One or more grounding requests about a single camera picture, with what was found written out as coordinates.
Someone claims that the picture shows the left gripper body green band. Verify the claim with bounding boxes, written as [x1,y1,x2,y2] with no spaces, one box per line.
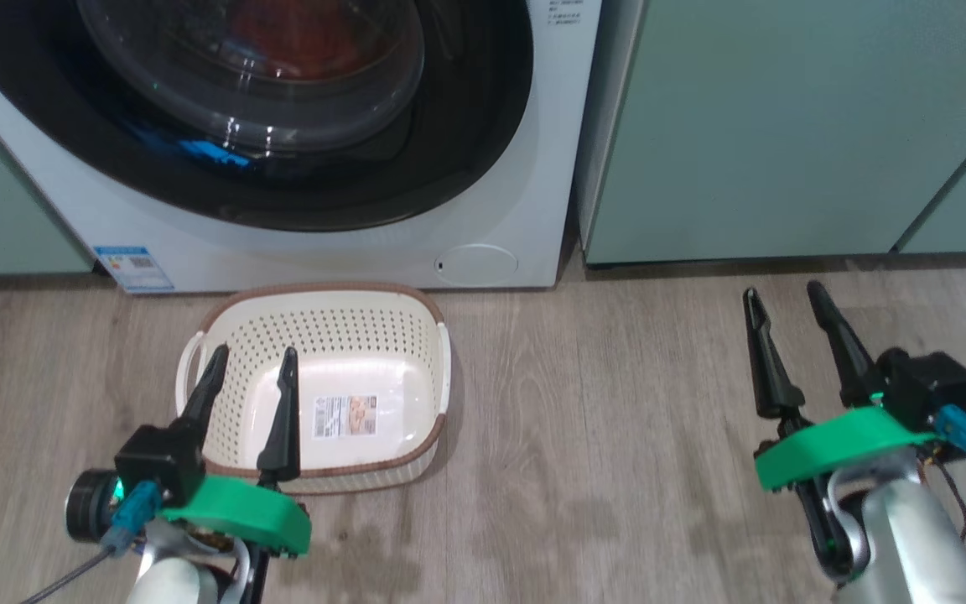
[156,476,313,604]

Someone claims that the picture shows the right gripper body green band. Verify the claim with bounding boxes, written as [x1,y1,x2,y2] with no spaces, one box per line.
[753,405,942,586]

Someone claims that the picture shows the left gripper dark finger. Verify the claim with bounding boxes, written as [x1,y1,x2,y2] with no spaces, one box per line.
[256,347,303,485]
[177,341,231,430]

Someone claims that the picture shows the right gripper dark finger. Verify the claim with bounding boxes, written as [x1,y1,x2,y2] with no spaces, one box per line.
[805,280,884,409]
[742,286,807,422]

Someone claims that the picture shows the round washing machine door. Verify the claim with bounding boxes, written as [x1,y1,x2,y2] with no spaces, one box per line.
[0,0,536,234]

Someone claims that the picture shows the red jersey with white patch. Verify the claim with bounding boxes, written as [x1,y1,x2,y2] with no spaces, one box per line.
[227,0,366,81]

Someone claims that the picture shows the product label sticker in basket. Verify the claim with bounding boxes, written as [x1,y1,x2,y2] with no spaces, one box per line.
[312,393,378,440]

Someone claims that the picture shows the white perforated laundry basket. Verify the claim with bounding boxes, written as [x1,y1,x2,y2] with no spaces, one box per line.
[174,282,453,495]

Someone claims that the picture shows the white front-load washing machine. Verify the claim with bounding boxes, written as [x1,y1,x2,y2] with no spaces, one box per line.
[0,0,603,295]

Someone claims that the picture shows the blue energy label sticker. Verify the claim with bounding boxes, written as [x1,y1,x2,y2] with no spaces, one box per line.
[92,244,176,294]

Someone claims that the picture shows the pale green cabinet two doors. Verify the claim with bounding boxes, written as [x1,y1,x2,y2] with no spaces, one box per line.
[577,0,966,268]

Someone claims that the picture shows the right arm thin wire bundle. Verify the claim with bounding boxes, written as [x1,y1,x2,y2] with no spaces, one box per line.
[919,457,966,539]

